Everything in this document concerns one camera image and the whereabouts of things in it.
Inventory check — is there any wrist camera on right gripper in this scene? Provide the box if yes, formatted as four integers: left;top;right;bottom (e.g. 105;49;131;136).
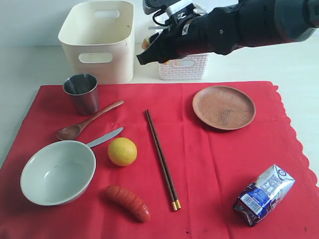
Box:
143;0;193;17

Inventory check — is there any stainless steel cup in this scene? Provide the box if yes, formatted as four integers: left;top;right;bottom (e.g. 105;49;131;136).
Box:
63;73;99;116

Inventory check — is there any yellow cheese wedge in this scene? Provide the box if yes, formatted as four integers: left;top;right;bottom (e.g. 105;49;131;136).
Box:
142;38;152;50

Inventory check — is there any blue silver milk carton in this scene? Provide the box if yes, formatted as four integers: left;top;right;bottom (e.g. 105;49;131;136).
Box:
233;164;295;227

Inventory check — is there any right brown chopstick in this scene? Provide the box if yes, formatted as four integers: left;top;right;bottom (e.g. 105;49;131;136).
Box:
146;110;181;211

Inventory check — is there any brown chopstick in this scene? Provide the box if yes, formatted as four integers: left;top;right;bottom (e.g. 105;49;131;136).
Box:
146;111;177;212
146;110;181;211

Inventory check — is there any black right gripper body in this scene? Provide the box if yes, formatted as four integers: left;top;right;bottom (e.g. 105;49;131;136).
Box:
156;11;214;61

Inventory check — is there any brown wooden spoon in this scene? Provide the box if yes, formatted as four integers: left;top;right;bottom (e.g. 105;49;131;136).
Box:
57;100;124;140

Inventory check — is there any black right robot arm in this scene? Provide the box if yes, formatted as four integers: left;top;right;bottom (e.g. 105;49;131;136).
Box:
137;0;319;65

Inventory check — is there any left brown chopstick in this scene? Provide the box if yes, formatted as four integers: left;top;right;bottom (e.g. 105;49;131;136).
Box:
146;111;177;212

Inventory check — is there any pale green ceramic bowl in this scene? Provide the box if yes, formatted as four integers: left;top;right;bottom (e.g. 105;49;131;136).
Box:
20;140;96;206

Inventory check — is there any yellow lemon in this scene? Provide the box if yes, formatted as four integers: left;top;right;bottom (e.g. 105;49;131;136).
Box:
108;137;138;167

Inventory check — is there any white perforated plastic basket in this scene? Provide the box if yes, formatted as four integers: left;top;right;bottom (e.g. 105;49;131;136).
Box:
158;54;209;81

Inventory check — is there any red table cloth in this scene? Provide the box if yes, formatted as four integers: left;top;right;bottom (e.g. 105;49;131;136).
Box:
0;81;319;239

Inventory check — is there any cream plastic storage bin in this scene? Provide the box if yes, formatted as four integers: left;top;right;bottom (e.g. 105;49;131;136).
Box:
58;0;135;85

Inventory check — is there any brown wooden plate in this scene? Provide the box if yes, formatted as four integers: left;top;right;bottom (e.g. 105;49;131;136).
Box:
192;86;256;130

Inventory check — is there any red grilled sausage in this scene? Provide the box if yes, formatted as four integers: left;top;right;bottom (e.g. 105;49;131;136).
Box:
105;185;151;223

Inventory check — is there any metal table knife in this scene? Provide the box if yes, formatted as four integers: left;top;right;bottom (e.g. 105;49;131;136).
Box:
86;127;124;148

